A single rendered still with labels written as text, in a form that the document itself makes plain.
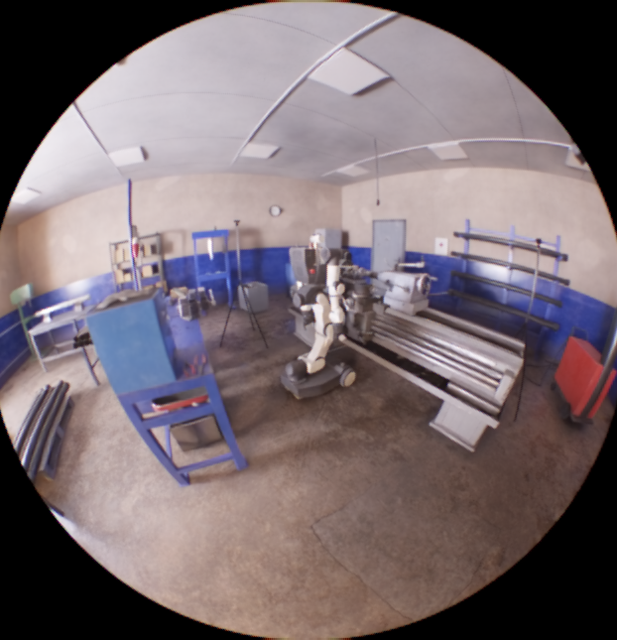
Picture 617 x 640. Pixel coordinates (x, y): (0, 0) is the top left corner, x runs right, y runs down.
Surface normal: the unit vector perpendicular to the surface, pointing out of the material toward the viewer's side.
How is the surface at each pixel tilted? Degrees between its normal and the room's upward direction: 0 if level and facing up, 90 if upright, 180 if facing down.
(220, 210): 90
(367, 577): 0
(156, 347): 90
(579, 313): 90
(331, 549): 0
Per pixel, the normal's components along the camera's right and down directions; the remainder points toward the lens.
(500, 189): -0.84, 0.20
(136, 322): 0.54, 0.29
